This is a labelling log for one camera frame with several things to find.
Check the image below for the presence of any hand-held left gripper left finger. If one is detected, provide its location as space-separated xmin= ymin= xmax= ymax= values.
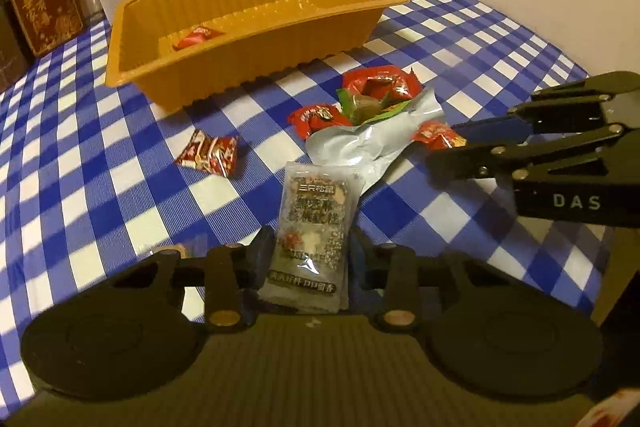
xmin=107 ymin=227 xmax=274 ymax=330

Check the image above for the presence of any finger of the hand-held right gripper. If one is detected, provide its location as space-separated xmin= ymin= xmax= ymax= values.
xmin=451 ymin=77 xmax=626 ymax=146
xmin=424 ymin=126 xmax=626 ymax=188

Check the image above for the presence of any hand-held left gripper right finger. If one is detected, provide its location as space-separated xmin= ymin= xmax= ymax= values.
xmin=349 ymin=229 xmax=483 ymax=329

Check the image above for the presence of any clear dark snack packet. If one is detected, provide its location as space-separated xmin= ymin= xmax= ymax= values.
xmin=257 ymin=161 xmax=365 ymax=314

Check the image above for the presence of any silver snack bag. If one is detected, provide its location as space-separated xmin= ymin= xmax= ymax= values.
xmin=305 ymin=87 xmax=445 ymax=192

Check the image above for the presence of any large red snack packet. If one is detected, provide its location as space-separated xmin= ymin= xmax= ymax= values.
xmin=341 ymin=65 xmax=422 ymax=104

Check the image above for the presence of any red white striped snack packet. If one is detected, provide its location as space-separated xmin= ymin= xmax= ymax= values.
xmin=174 ymin=129 xmax=240 ymax=178

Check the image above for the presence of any orange plastic tray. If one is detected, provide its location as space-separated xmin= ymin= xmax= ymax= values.
xmin=105 ymin=0 xmax=410 ymax=114

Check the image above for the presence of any blue checkered tablecloth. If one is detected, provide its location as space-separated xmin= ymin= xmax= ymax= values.
xmin=0 ymin=0 xmax=640 ymax=410

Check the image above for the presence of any brown tin box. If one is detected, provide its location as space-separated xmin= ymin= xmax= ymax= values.
xmin=0 ymin=0 xmax=30 ymax=94

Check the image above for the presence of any dark red tin box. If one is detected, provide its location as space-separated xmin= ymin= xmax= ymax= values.
xmin=6 ymin=0 xmax=85 ymax=58

